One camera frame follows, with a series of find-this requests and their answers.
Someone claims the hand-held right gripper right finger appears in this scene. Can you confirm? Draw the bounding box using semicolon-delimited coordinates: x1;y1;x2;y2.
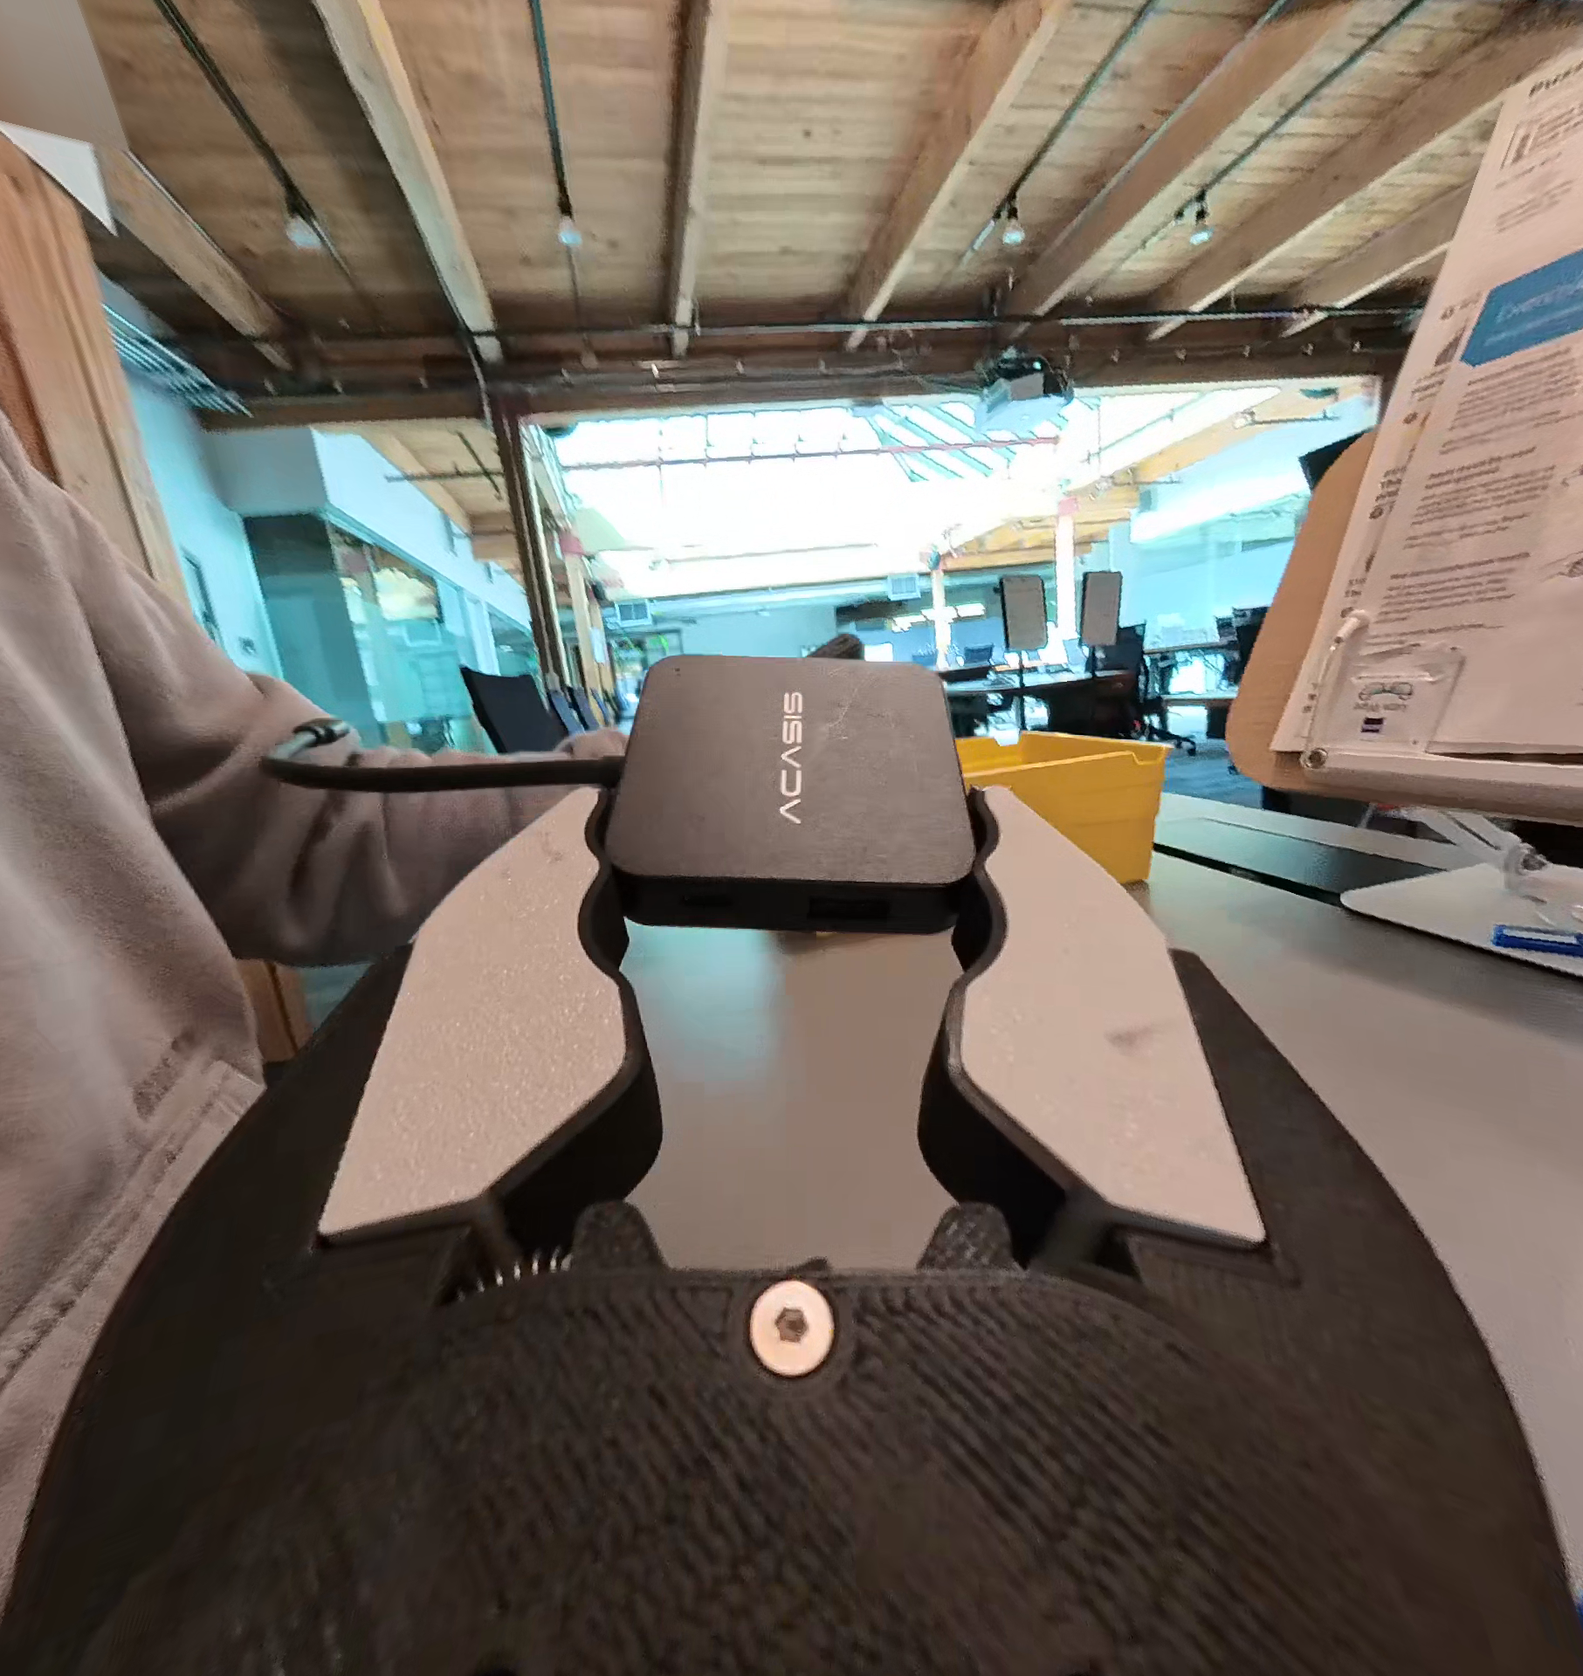
919;782;1267;1269

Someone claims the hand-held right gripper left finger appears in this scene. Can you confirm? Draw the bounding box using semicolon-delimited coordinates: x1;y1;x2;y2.
317;782;664;1250

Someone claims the black hub cable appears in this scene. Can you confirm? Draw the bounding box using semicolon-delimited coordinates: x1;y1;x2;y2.
261;716;629;794

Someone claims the black usb hub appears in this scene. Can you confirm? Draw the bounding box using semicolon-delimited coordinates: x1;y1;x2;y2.
604;654;979;933

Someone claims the person's left forearm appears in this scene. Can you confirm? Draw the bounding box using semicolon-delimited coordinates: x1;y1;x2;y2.
208;667;629;966

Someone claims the yellow plastic bin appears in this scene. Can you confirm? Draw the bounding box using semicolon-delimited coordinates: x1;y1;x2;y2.
954;731;1171;884

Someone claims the black desk panel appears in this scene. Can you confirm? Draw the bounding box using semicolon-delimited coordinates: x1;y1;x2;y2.
1151;791;1395;898

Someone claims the person in grey hoodie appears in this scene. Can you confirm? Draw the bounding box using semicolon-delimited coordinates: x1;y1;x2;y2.
0;353;407;1624

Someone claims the clear page holder clip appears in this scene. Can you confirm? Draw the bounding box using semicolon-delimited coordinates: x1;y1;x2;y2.
1308;608;1463;767

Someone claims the instruction sheet on stand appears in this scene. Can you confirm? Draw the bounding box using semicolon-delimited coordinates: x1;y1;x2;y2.
1224;25;1583;833

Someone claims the ceiling projector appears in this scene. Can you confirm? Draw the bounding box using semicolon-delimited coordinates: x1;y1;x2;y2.
981;355;1076;428

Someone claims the printed instruction sheet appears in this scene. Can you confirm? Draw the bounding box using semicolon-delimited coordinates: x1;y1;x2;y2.
1269;25;1583;760

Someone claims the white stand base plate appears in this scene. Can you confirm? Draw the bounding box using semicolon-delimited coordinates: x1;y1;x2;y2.
1340;856;1583;991

